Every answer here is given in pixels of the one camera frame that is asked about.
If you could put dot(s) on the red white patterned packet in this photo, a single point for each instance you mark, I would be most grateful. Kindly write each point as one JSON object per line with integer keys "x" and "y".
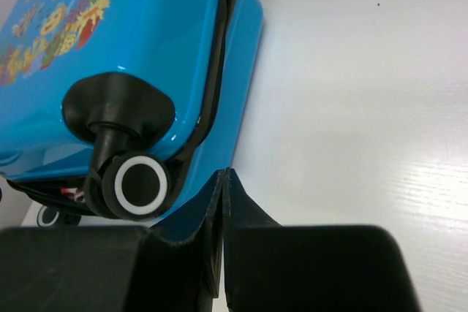
{"x": 75, "y": 194}

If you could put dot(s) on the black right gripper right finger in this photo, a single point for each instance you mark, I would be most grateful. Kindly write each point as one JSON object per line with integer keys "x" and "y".
{"x": 271, "y": 267}

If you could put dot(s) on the blue kids suitcase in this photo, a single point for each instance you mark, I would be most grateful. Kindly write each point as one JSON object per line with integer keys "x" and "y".
{"x": 137, "y": 102}

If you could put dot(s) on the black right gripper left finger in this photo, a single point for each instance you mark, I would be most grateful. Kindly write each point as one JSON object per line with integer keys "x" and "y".
{"x": 174, "y": 265}

